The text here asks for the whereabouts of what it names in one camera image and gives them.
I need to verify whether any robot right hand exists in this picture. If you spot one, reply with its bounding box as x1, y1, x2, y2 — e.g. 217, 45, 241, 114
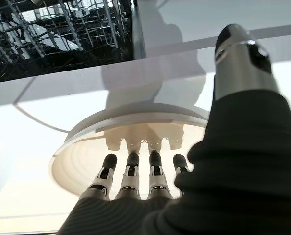
58, 23, 291, 235

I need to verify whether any cream round plate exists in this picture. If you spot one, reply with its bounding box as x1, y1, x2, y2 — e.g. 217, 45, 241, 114
48, 102, 210, 197

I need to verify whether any dishwasher lower wire rack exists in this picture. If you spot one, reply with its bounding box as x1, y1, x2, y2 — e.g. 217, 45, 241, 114
0, 0, 133, 84

